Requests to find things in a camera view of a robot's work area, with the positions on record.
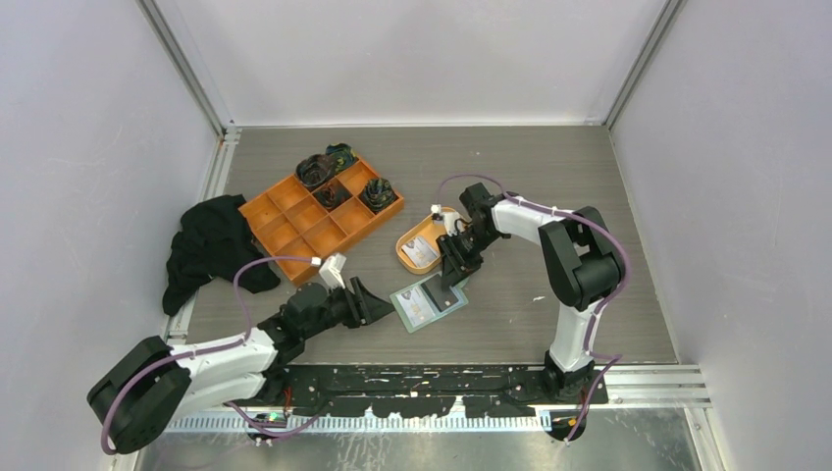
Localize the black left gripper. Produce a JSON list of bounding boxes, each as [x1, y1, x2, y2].
[[302, 276, 393, 340]]

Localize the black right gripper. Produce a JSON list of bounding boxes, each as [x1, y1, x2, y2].
[[436, 226, 502, 290]]

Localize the black VIP card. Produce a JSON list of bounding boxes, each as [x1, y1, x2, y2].
[[420, 274, 461, 313]]

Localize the silver VIP diamond card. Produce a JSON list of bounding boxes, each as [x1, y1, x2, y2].
[[401, 235, 440, 269]]

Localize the green card holder wallet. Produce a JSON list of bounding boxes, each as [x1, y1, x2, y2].
[[390, 273, 469, 334]]

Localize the white printed card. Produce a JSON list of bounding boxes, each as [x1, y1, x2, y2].
[[395, 288, 435, 329]]

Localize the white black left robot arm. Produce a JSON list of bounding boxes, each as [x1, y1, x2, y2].
[[86, 277, 394, 454]]

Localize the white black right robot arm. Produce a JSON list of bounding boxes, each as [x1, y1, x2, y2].
[[431, 183, 629, 403]]

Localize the yellow oval tray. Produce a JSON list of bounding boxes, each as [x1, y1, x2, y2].
[[394, 206, 466, 275]]

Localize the green patterned rolled sock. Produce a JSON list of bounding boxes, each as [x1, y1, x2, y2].
[[359, 178, 398, 214]]

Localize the orange wooden divider box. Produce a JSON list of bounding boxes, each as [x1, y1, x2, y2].
[[239, 157, 404, 286]]

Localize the dark rolled sock centre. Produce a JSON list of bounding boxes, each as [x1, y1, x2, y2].
[[312, 180, 352, 212]]

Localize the dark rolled sock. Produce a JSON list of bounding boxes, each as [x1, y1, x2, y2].
[[325, 142, 358, 173], [295, 154, 337, 191], [312, 180, 352, 212]]

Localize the dark rolled sock left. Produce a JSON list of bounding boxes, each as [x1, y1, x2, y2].
[[295, 154, 337, 191]]

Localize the dark rolled sock top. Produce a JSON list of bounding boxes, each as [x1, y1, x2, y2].
[[325, 142, 358, 173]]

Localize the black cloth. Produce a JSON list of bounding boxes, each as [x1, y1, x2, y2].
[[162, 194, 263, 316]]

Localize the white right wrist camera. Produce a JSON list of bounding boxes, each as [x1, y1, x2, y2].
[[431, 204, 465, 236]]

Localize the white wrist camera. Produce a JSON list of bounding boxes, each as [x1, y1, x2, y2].
[[311, 252, 346, 289], [431, 204, 465, 236]]

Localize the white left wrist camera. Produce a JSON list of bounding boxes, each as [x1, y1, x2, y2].
[[311, 252, 346, 289]]

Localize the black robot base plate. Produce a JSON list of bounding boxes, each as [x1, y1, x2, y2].
[[223, 363, 610, 419]]

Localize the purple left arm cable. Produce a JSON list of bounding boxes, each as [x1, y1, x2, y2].
[[99, 255, 327, 456]]

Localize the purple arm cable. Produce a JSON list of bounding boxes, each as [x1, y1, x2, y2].
[[99, 255, 327, 456], [435, 174, 633, 444]]

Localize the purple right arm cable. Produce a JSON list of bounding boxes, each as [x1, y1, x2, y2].
[[435, 174, 633, 444]]

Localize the aluminium frame rail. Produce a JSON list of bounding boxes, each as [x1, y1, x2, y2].
[[161, 364, 711, 440]]

